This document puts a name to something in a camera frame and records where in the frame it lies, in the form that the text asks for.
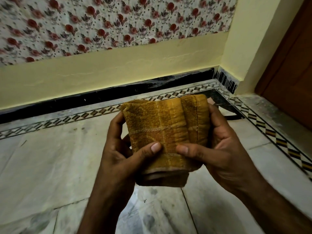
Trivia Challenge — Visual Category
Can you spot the person's left hand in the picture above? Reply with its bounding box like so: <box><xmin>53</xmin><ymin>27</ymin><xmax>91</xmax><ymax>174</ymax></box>
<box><xmin>98</xmin><ymin>111</ymin><xmax>163</xmax><ymax>209</ymax></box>

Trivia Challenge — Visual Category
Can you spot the person's right hand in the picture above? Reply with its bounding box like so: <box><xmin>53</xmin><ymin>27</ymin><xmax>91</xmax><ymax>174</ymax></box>
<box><xmin>176</xmin><ymin>103</ymin><xmax>262</xmax><ymax>196</ymax></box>

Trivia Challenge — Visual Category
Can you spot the mustard yellow towel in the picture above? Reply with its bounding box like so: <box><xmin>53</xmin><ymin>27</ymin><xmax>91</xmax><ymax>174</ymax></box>
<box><xmin>120</xmin><ymin>94</ymin><xmax>211</xmax><ymax>187</ymax></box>

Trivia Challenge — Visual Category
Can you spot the person's left forearm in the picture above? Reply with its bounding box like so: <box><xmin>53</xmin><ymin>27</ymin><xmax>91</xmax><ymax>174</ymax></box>
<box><xmin>77</xmin><ymin>178</ymin><xmax>137</xmax><ymax>234</ymax></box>

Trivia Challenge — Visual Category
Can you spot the person's right forearm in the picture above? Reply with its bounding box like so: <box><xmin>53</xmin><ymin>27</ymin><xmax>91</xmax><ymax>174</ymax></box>
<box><xmin>234</xmin><ymin>175</ymin><xmax>312</xmax><ymax>234</ymax></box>

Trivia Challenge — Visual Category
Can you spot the brown wooden door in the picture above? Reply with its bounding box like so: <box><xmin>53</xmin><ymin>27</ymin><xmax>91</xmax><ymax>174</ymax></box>
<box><xmin>255</xmin><ymin>0</ymin><xmax>312</xmax><ymax>131</ymax></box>

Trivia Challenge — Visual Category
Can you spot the floral patterned cloth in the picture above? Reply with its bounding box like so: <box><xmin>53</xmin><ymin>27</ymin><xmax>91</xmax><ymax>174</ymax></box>
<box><xmin>0</xmin><ymin>0</ymin><xmax>239</xmax><ymax>67</ymax></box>

